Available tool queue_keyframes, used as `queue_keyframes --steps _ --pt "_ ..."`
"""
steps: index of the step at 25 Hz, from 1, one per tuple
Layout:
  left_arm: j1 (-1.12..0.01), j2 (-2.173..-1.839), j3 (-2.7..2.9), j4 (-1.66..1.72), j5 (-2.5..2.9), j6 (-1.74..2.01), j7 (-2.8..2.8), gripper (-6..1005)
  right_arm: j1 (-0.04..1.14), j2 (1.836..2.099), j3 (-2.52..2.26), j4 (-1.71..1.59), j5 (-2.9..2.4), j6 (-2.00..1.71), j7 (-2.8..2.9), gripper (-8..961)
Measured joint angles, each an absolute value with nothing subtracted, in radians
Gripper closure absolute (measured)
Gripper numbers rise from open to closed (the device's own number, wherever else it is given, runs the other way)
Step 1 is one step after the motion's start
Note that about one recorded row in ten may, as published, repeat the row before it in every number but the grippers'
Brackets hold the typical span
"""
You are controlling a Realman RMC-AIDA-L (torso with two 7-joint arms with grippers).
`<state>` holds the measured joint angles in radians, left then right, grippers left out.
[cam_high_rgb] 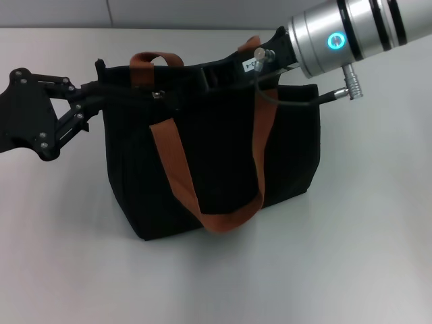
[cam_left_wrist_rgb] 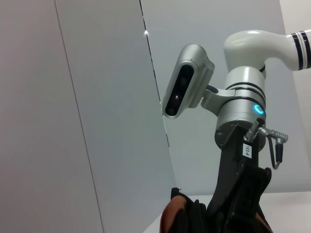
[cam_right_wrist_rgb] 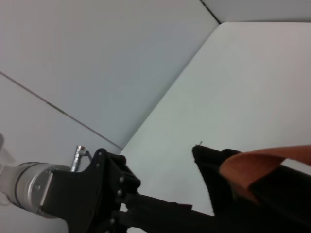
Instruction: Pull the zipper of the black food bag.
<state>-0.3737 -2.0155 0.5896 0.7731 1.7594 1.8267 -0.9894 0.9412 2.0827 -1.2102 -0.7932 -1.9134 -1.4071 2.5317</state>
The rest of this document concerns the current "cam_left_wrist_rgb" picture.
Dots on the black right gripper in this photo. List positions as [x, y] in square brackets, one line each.
[233, 184]

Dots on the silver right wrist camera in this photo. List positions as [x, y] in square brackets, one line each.
[187, 80]

